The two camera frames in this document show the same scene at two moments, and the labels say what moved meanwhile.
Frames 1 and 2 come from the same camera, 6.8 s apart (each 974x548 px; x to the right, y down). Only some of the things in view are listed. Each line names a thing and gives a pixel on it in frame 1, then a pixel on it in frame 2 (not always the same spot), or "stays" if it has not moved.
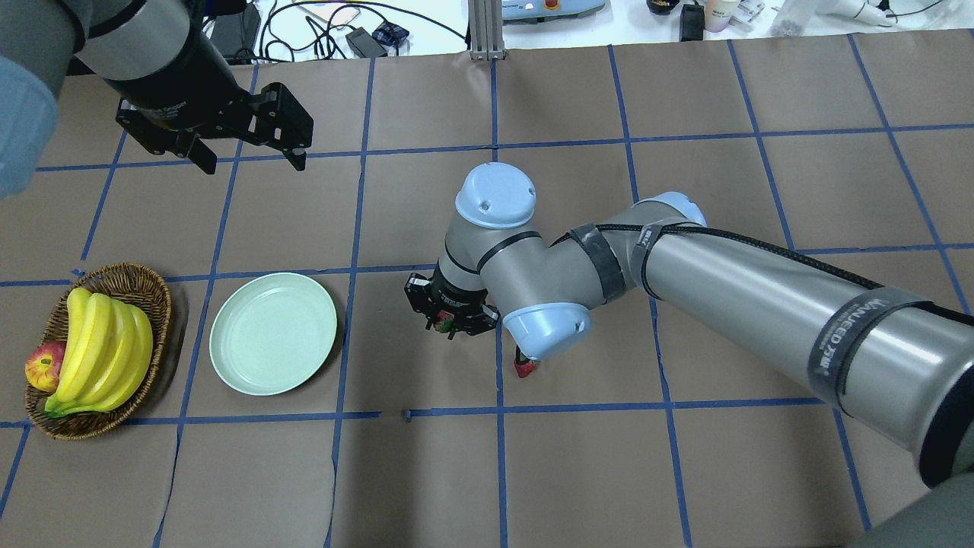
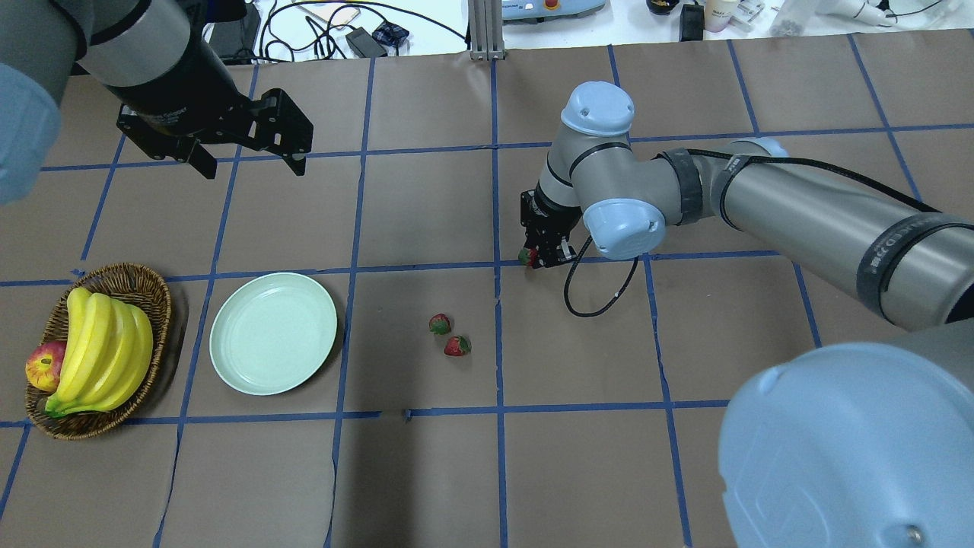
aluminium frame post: [486, 30] stays
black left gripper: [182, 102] stays
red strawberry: [523, 365] to [457, 345]
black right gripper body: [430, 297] to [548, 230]
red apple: [42, 367] stays
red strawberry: [444, 323] stays
